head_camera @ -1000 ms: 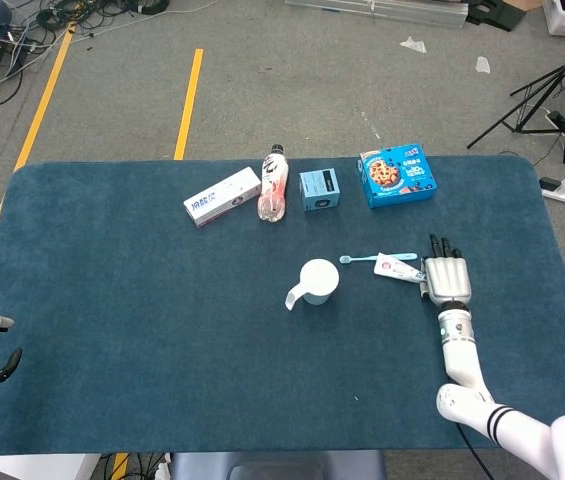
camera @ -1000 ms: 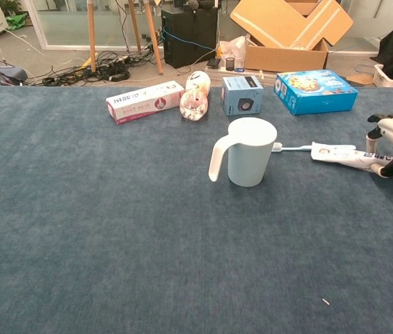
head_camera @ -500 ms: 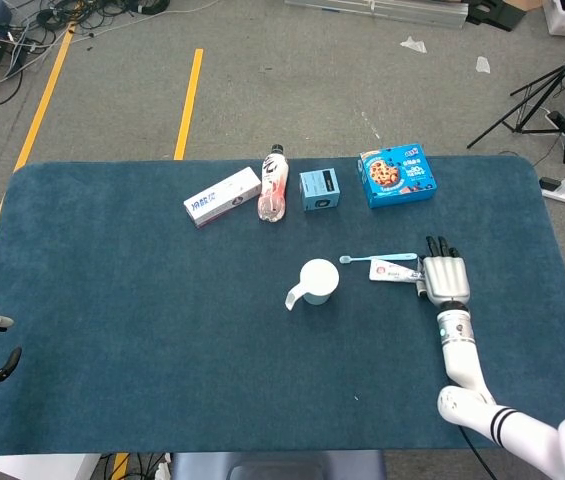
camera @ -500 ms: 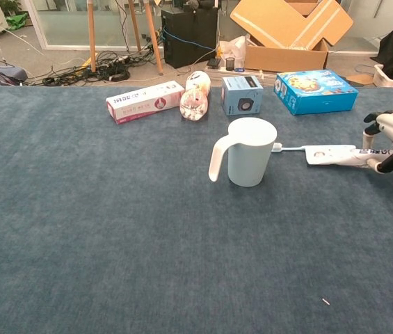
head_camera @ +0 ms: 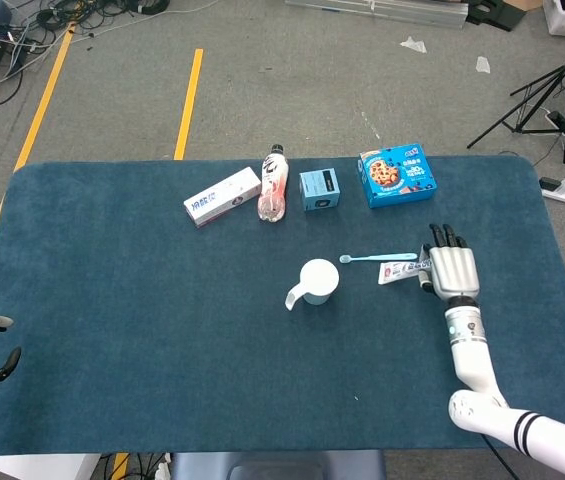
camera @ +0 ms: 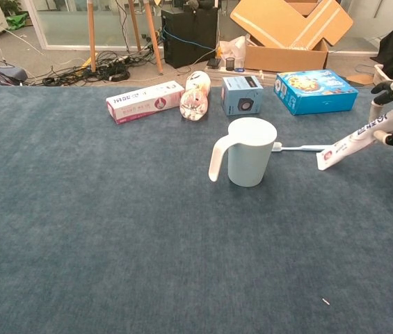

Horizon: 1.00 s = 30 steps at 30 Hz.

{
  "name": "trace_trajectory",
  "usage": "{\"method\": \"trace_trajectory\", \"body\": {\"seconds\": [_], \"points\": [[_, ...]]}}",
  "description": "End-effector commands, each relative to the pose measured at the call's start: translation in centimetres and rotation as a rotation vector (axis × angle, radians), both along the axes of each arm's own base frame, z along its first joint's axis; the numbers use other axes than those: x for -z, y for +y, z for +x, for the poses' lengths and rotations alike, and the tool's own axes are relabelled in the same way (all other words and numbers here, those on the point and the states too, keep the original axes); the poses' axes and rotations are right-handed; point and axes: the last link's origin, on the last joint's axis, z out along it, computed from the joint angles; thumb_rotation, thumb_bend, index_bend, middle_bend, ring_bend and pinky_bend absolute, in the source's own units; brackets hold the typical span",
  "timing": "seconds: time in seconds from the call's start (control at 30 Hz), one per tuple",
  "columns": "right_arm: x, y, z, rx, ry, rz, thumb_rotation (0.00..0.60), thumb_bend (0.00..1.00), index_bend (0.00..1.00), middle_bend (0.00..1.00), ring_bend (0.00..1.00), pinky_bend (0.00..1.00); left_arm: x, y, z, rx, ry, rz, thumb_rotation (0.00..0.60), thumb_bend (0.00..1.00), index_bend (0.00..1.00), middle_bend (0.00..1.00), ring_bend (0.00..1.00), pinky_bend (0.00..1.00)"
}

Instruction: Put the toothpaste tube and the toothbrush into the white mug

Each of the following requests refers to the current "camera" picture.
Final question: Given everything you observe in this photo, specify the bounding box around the white toothpaste tube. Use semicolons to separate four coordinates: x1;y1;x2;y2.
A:
316;106;393;171

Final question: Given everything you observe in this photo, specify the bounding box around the light blue toothbrush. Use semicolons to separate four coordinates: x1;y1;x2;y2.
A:
271;143;326;153

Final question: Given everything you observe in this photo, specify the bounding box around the light blue handled cup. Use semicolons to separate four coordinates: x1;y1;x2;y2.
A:
208;117;278;188

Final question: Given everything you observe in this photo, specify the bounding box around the white pink toothpaste box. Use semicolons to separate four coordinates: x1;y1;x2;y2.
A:
106;80;186;125

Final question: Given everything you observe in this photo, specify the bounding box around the white plastic bin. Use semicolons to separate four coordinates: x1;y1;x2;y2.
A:
372;63;393;87

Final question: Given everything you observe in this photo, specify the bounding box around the flat cardboard piece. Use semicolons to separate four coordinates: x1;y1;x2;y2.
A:
345;73;374;87

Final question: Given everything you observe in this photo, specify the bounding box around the blue cookie box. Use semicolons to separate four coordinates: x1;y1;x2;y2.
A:
273;69;360;116

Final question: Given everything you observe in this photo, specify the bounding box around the open cardboard box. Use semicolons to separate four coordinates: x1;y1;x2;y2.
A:
230;0;354;73

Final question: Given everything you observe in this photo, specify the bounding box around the small blue speaker box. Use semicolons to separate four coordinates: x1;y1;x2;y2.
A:
220;75;264;116

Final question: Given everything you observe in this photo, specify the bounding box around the white plastic bag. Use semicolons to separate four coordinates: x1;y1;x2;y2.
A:
218;35;247;69

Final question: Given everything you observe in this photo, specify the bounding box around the clear plastic drink bottle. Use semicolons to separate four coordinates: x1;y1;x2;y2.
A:
179;70;212;122

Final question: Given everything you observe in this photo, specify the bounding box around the black computer tower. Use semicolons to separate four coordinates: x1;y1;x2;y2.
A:
161;6;218;70

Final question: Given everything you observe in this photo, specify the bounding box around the wooden easel leg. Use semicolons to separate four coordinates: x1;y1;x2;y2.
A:
128;0;142;52
143;0;164;75
87;0;98;73

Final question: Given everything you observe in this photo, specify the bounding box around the blue felt table mat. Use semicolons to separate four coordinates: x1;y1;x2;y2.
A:
0;85;393;334

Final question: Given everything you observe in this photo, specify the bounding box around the green bag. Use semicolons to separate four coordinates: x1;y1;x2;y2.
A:
5;13;29;31

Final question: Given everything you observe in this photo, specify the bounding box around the blue network cable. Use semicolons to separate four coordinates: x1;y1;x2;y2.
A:
163;26;218;49

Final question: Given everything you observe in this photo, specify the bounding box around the black cable pile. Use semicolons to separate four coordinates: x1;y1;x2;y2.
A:
29;50;164;87

